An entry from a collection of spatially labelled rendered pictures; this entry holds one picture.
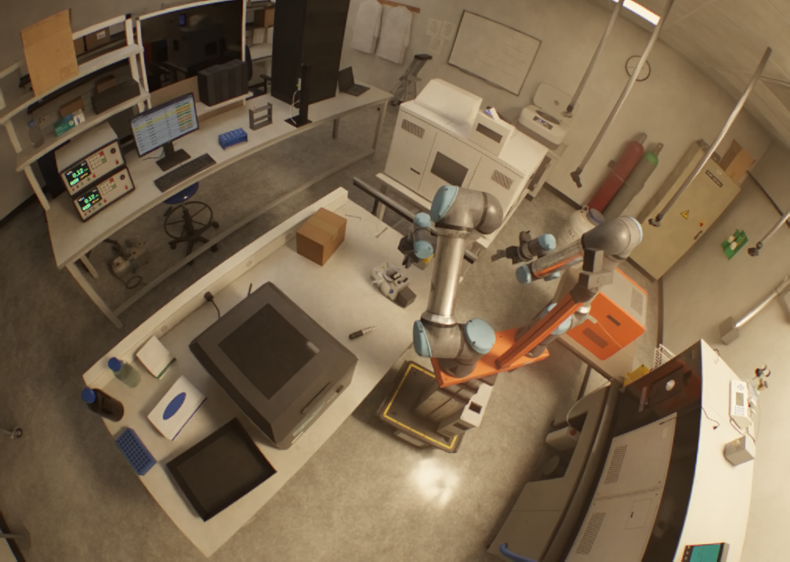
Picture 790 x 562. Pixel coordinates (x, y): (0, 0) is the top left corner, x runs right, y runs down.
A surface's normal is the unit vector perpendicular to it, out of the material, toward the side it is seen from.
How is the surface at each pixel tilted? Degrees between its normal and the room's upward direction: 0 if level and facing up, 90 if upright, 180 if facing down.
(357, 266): 0
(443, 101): 40
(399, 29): 89
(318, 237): 0
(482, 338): 8
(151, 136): 86
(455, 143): 90
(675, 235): 90
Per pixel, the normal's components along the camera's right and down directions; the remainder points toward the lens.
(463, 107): -0.22, -0.11
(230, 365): 0.21, -0.61
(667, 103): -0.58, 0.55
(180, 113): 0.79, 0.53
